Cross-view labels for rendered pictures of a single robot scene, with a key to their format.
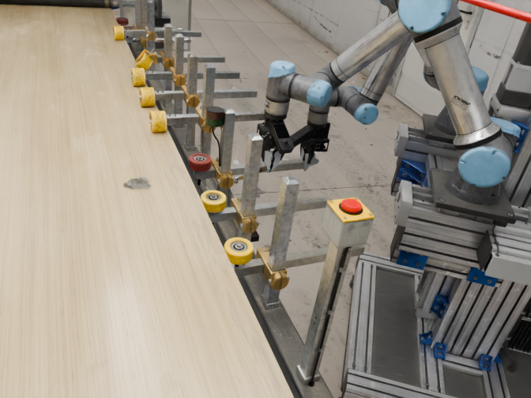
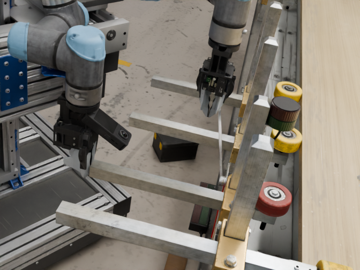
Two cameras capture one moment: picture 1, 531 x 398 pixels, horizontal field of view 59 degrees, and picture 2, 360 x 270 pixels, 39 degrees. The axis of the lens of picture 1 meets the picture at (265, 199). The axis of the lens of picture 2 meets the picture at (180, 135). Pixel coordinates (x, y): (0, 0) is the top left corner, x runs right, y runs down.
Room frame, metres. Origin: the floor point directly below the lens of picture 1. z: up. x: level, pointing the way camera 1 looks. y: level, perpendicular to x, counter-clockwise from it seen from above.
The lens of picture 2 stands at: (2.30, 0.49, 1.61)
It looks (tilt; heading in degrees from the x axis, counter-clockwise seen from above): 35 degrees down; 211
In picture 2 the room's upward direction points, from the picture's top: 11 degrees clockwise
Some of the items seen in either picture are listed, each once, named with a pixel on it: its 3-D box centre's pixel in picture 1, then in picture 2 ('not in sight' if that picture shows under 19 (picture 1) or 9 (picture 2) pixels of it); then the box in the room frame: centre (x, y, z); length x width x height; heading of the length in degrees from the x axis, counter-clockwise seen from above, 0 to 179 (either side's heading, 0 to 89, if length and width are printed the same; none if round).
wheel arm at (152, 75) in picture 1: (190, 74); not in sight; (2.20, 0.44, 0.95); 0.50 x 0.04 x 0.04; 116
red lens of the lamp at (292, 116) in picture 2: (215, 113); (284, 108); (1.43, 0.20, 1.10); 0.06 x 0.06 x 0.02
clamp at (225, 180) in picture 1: (221, 173); (234, 199); (1.47, 0.17, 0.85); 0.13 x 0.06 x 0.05; 26
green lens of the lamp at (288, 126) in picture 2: (214, 119); (281, 118); (1.43, 0.20, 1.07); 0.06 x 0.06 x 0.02
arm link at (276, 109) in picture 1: (276, 105); (227, 31); (1.38, 0.01, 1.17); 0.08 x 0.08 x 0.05
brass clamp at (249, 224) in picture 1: (243, 215); (242, 142); (1.25, 0.06, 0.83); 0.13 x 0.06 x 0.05; 26
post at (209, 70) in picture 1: (206, 124); (231, 244); (1.68, 0.27, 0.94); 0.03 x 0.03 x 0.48; 26
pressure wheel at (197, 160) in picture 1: (199, 170); (268, 210); (1.46, 0.25, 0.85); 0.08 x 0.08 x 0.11
